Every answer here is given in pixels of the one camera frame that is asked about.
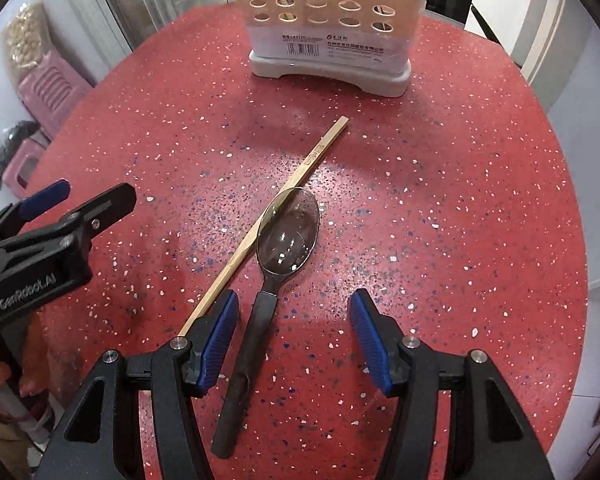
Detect dark plastic bag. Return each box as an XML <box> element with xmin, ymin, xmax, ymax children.
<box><xmin>0</xmin><ymin>120</ymin><xmax>41</xmax><ymax>191</ymax></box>

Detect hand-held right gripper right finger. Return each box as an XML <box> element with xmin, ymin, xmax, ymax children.
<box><xmin>347</xmin><ymin>288</ymin><xmax>556</xmax><ymax>480</ymax></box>

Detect person's beige trousers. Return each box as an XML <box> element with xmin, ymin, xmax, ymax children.
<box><xmin>0</xmin><ymin>407</ymin><xmax>33</xmax><ymax>468</ymax></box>

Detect plain wooden chopstick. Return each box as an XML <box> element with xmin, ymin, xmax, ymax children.
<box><xmin>177</xmin><ymin>116</ymin><xmax>350</xmax><ymax>338</ymax></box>

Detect translucent brown spoon black handle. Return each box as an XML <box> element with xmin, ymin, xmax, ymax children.
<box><xmin>211</xmin><ymin>186</ymin><xmax>321</xmax><ymax>460</ymax></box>

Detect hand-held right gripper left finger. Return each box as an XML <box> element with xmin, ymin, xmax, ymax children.
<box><xmin>35</xmin><ymin>289</ymin><xmax>241</xmax><ymax>480</ymax></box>

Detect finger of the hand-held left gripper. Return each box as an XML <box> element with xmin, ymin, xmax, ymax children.
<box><xmin>0</xmin><ymin>179</ymin><xmax>72</xmax><ymax>236</ymax></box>
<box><xmin>0</xmin><ymin>182</ymin><xmax>137</xmax><ymax>261</ymax></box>

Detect large pink plastic stool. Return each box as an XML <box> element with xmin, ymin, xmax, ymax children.
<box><xmin>16</xmin><ymin>52</ymin><xmax>95</xmax><ymax>140</ymax></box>

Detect glass door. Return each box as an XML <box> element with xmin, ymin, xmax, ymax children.
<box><xmin>55</xmin><ymin>0</ymin><xmax>231</xmax><ymax>56</ymax></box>

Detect small pink plastic stool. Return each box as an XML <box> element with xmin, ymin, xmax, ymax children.
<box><xmin>2</xmin><ymin>139</ymin><xmax>51</xmax><ymax>198</ymax></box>

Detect bag of beige nuts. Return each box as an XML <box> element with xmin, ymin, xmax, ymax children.
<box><xmin>2</xmin><ymin>2</ymin><xmax>51</xmax><ymax>86</ymax></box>

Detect beige utensil holder white base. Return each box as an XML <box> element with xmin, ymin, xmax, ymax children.
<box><xmin>227</xmin><ymin>0</ymin><xmax>433</xmax><ymax>98</ymax></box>

